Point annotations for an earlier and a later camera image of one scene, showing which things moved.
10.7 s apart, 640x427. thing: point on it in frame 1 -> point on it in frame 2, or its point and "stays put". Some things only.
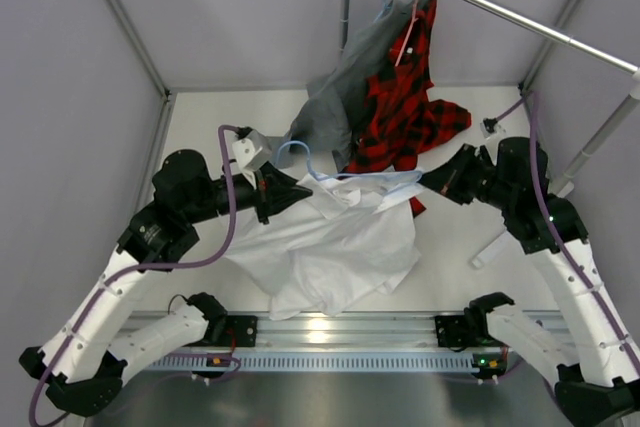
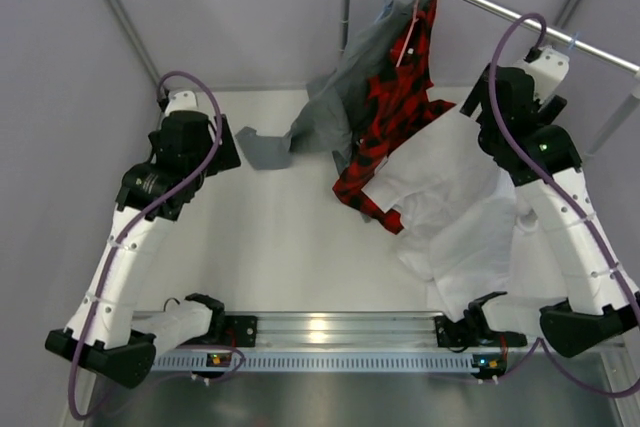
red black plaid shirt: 401,121 stays put
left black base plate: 245,329 stays put
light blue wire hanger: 352,173 -> 573,42
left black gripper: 273,191 -> 226,157
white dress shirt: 327,250 -> 464,234
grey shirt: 329,117 stays put
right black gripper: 448,179 -> 548,109
